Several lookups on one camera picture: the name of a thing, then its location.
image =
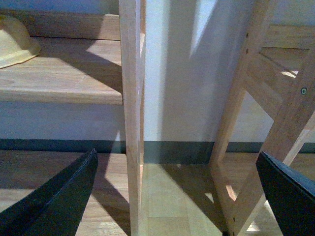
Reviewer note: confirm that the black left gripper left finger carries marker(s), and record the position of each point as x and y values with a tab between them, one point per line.
56	208

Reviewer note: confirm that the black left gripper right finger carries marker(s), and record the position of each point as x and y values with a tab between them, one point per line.
290	194

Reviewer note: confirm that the wooden shelf unit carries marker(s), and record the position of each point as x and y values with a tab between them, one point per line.
82	92

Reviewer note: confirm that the yellow plastic bowl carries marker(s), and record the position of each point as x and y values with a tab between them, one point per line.
16	45

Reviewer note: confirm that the wooden chair frame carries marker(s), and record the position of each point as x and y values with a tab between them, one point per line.
276	68

